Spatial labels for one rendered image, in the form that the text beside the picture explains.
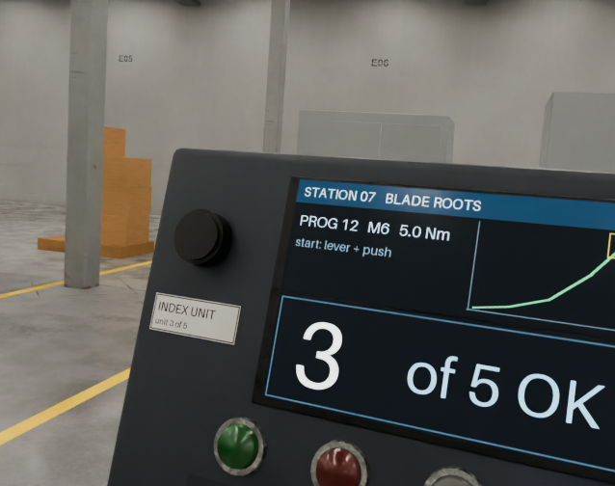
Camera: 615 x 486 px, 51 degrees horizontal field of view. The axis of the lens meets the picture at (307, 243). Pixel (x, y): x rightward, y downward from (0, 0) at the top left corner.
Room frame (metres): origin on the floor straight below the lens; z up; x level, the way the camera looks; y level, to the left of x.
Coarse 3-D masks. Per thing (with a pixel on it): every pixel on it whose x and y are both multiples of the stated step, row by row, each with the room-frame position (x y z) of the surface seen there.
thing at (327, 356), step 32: (288, 320) 0.30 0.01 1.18; (320, 320) 0.30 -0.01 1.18; (352, 320) 0.29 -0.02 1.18; (288, 352) 0.30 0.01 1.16; (320, 352) 0.29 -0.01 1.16; (352, 352) 0.29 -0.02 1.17; (288, 384) 0.29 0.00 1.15; (320, 384) 0.29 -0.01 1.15; (352, 384) 0.28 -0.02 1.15; (352, 416) 0.28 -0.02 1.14
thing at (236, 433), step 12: (228, 420) 0.30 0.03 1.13; (240, 420) 0.29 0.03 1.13; (252, 420) 0.29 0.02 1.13; (228, 432) 0.29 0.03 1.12; (240, 432) 0.29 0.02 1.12; (252, 432) 0.29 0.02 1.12; (216, 444) 0.29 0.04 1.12; (228, 444) 0.29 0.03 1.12; (240, 444) 0.28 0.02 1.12; (252, 444) 0.28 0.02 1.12; (264, 444) 0.29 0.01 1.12; (216, 456) 0.29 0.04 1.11; (228, 456) 0.28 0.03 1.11; (240, 456) 0.28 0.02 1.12; (252, 456) 0.28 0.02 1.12; (264, 456) 0.29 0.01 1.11; (228, 468) 0.29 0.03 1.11; (240, 468) 0.28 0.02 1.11; (252, 468) 0.29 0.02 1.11
